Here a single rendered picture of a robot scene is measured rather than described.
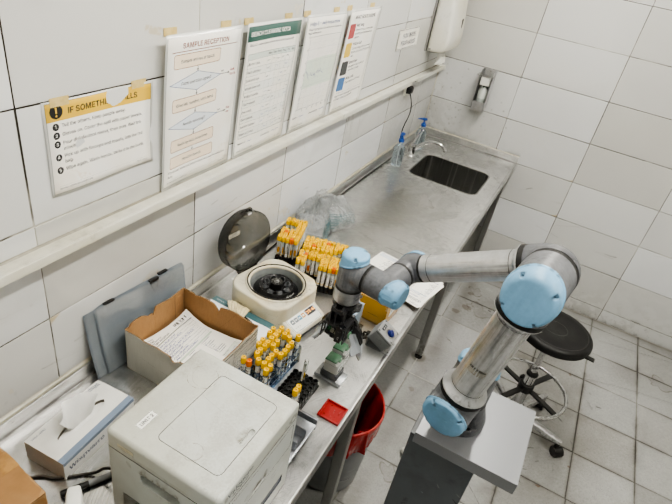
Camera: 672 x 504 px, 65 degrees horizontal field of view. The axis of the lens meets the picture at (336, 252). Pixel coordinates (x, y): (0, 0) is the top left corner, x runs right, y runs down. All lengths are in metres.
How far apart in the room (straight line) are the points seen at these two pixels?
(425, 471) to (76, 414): 0.96
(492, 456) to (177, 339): 0.95
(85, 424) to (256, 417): 0.49
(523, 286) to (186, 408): 0.72
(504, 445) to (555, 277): 0.66
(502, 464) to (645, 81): 2.52
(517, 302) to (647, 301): 2.95
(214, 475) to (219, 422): 0.12
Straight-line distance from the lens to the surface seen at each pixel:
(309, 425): 1.49
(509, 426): 1.68
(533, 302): 1.10
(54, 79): 1.23
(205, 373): 1.23
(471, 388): 1.31
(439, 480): 1.69
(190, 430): 1.13
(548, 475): 2.92
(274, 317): 1.71
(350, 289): 1.37
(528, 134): 3.65
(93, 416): 1.49
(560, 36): 3.54
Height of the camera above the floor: 2.07
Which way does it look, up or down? 33 degrees down
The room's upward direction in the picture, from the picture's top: 11 degrees clockwise
